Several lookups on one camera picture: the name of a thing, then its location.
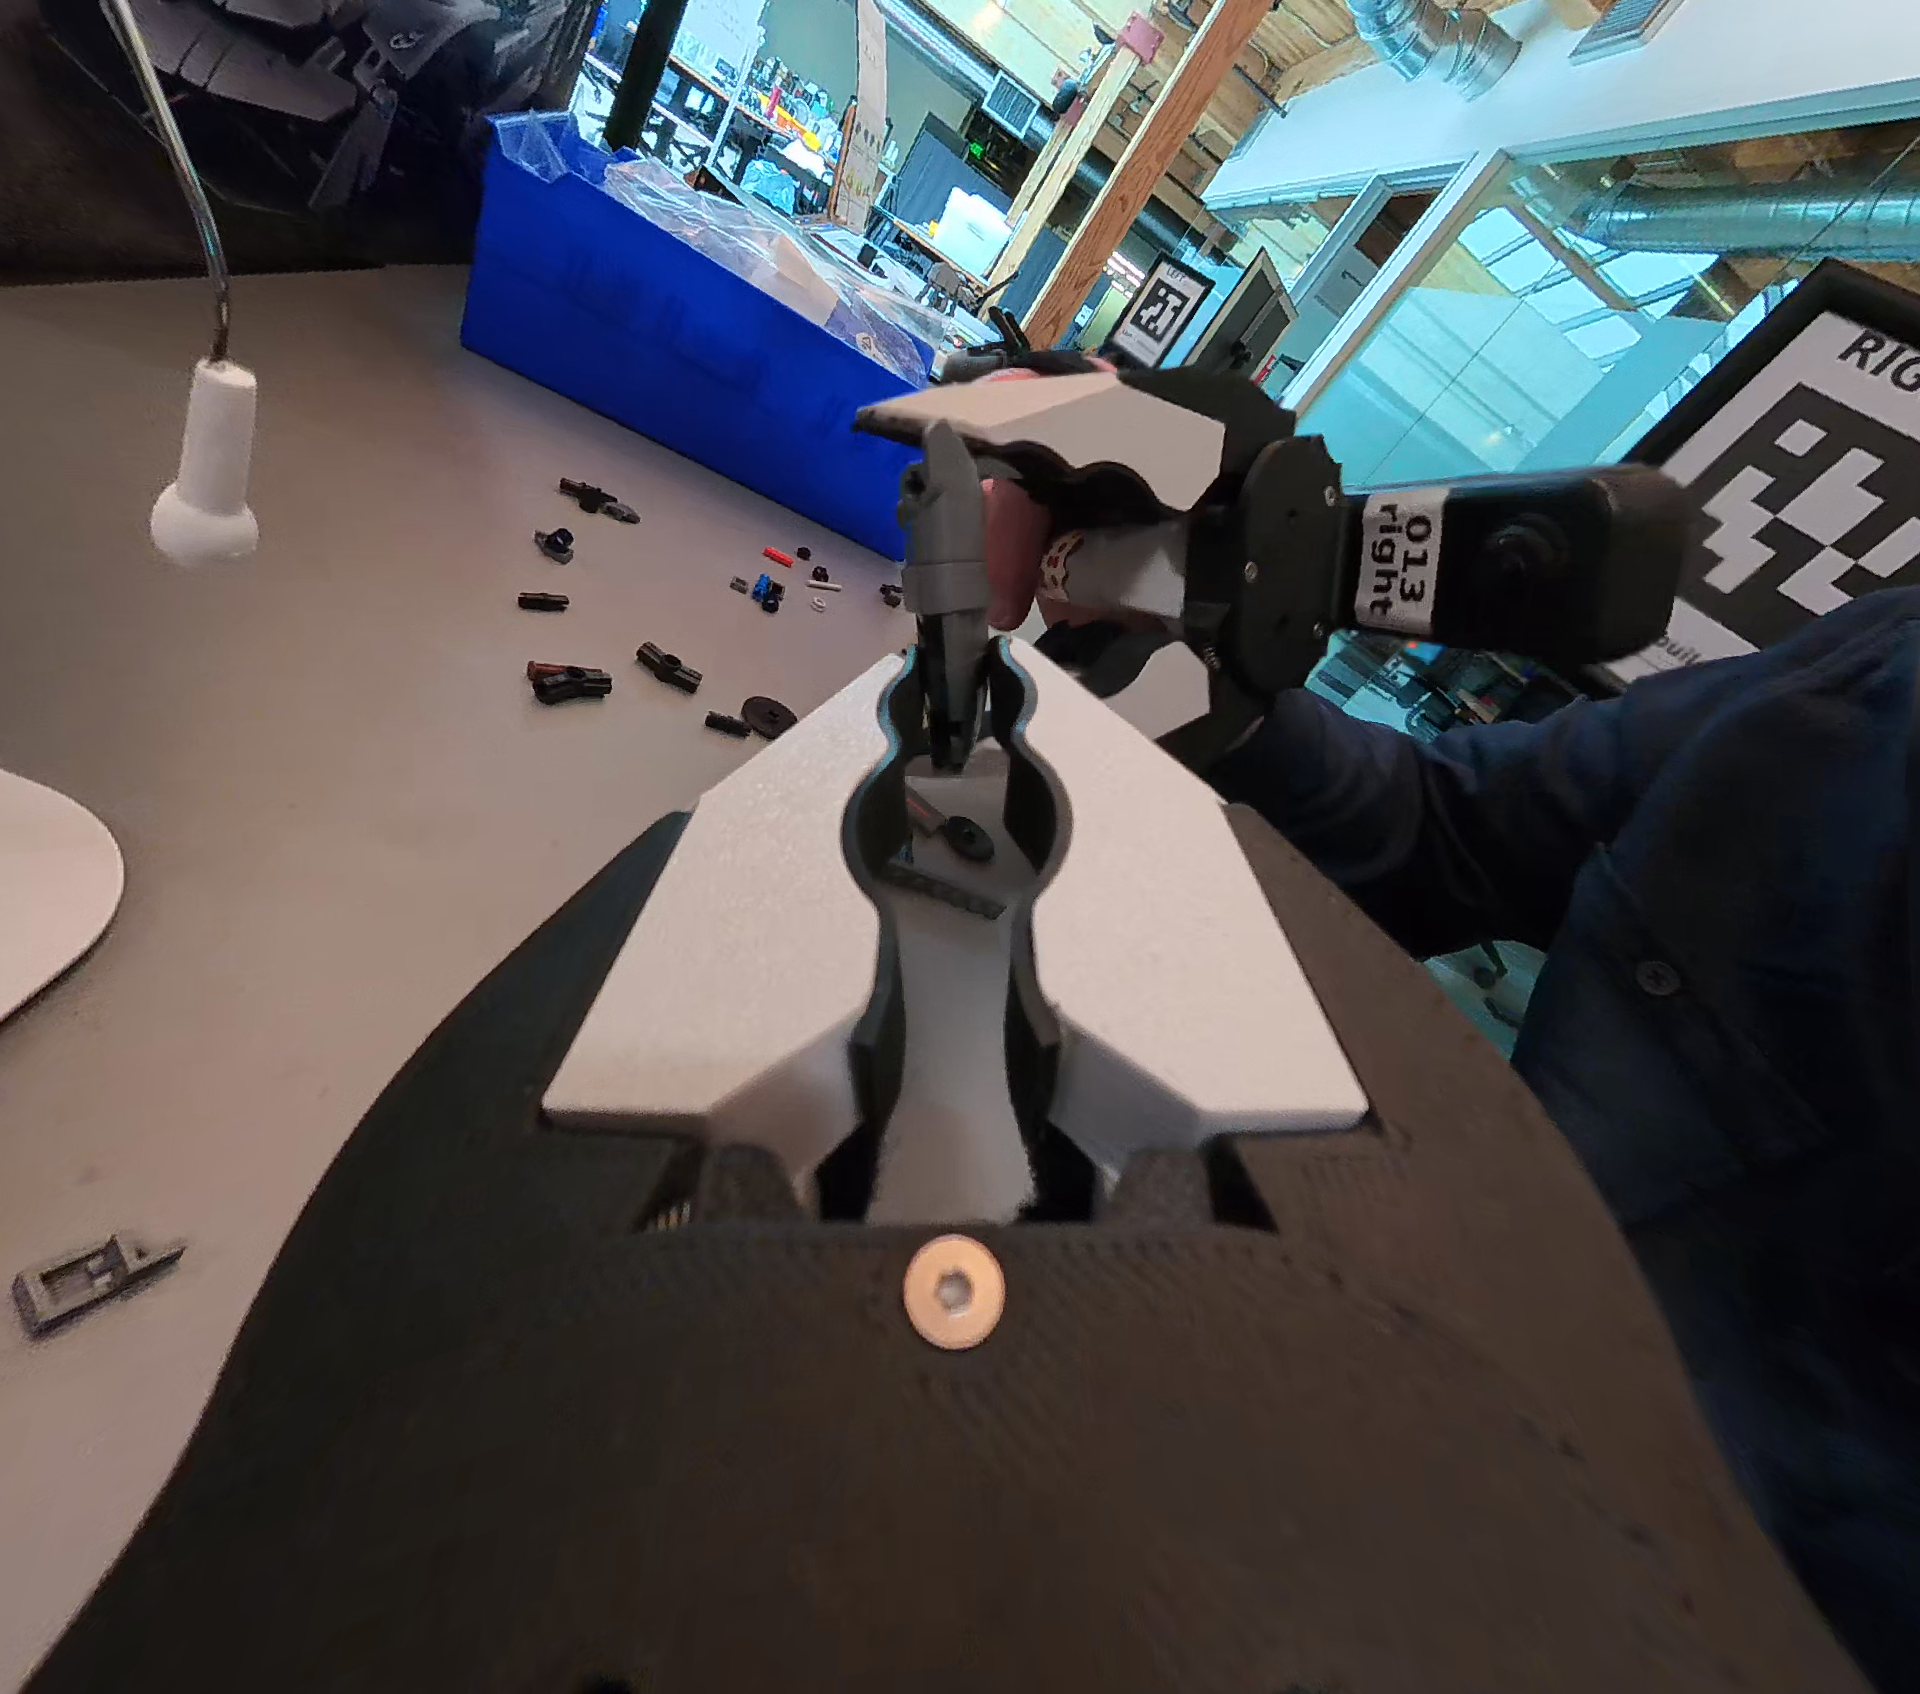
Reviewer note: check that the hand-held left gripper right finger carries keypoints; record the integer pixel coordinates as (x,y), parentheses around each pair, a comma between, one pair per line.
(1201,958)

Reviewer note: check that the dark grey lego assembly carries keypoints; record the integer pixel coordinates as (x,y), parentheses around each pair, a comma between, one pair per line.
(944,538)

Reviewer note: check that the person's torso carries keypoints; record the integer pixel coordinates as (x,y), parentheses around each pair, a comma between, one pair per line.
(1770,975)

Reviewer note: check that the person's right forearm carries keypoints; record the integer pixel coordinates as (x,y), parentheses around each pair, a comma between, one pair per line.
(1425,808)

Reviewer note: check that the small framed marker sign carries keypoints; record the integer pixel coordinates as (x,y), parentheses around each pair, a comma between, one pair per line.
(1166,311)

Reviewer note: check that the large framed marker sign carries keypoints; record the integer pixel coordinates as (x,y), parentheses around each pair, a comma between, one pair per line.
(1830,478)

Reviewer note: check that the clear plastic bags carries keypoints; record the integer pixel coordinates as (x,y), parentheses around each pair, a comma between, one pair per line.
(720,224)

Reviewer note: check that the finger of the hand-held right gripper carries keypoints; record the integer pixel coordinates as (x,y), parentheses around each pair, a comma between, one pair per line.
(1141,569)
(1111,427)

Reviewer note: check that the black lego figure model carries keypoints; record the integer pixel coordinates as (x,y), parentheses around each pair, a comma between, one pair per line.
(1003,329)

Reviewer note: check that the white book stand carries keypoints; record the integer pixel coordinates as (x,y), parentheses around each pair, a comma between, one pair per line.
(45,885)

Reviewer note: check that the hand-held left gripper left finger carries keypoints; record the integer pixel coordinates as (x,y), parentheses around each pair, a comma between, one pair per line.
(720,958)

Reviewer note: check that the grey lego jumper plate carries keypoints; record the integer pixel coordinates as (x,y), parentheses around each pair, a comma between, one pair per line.
(90,1282)

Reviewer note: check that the black brown angled lego connector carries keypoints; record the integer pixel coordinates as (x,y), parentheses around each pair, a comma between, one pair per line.
(570,682)

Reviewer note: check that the white storage box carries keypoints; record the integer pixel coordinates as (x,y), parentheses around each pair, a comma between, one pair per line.
(979,224)

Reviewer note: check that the small black lego piece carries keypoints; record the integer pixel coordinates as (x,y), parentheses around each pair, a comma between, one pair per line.
(972,839)

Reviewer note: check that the cardboard sign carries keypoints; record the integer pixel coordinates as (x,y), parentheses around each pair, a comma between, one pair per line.
(862,104)

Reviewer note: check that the person's right hand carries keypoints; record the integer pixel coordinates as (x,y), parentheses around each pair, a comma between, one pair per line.
(1015,554)

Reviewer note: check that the round grey metal disc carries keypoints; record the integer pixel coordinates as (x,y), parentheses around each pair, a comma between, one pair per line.
(770,715)

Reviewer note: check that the blue plastic bin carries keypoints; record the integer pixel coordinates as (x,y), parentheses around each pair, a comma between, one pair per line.
(645,375)

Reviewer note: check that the wooden post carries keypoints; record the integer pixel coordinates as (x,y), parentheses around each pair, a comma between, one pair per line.
(1201,74)

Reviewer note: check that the black lego axle connector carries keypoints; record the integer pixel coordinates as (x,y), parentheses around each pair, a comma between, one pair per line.
(585,495)

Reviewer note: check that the black and grey lego piece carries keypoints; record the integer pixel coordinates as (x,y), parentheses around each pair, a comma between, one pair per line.
(559,546)

